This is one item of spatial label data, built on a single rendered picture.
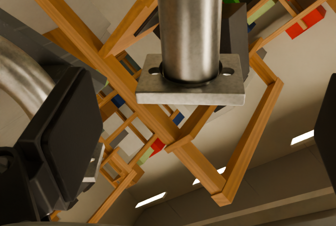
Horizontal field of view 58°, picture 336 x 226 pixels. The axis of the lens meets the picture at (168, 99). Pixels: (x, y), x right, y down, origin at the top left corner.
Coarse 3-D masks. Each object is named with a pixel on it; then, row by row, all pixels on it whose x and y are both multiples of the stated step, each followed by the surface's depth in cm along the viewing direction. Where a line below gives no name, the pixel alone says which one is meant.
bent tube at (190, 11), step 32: (160, 0) 13; (192, 0) 13; (160, 32) 15; (192, 32) 14; (160, 64) 17; (192, 64) 14; (224, 64) 17; (160, 96) 15; (192, 96) 15; (224, 96) 15
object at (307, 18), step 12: (264, 0) 517; (276, 0) 529; (288, 0) 505; (324, 0) 474; (252, 12) 537; (264, 12) 535; (300, 12) 543; (312, 12) 500; (324, 12) 516; (252, 24) 586; (288, 24) 518; (300, 24) 512; (312, 24) 509; (276, 36) 543
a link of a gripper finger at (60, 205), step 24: (72, 72) 11; (48, 96) 10; (72, 96) 10; (48, 120) 9; (72, 120) 10; (96, 120) 12; (24, 144) 8; (48, 144) 8; (72, 144) 10; (96, 144) 12; (48, 168) 9; (72, 168) 10; (48, 192) 9; (72, 192) 10
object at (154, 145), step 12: (120, 60) 702; (108, 84) 594; (108, 96) 570; (120, 96) 595; (108, 108) 572; (132, 108) 595; (168, 108) 714; (132, 120) 583; (180, 120) 662; (120, 132) 559; (144, 144) 631; (156, 144) 592; (144, 156) 564; (132, 168) 543; (108, 180) 548; (120, 180) 551; (132, 180) 533
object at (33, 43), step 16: (0, 16) 23; (0, 32) 24; (16, 32) 23; (32, 32) 24; (32, 48) 24; (48, 48) 24; (48, 64) 25; (64, 64) 25; (80, 64) 26; (96, 80) 26
